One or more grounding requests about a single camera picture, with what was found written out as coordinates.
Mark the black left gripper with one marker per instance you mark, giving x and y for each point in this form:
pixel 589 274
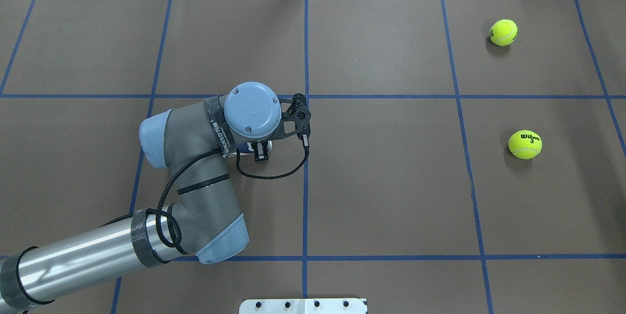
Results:
pixel 260 151

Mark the tennis ball with Wilson logo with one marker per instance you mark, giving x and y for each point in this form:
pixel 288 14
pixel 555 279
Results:
pixel 525 144

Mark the plain yellow tennis ball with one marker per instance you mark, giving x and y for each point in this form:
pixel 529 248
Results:
pixel 503 32

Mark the Wilson tennis ball can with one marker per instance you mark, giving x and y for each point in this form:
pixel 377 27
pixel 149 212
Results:
pixel 247 148

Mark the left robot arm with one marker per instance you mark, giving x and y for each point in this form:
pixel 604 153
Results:
pixel 197 212

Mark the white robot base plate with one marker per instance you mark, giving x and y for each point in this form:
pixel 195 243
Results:
pixel 304 306

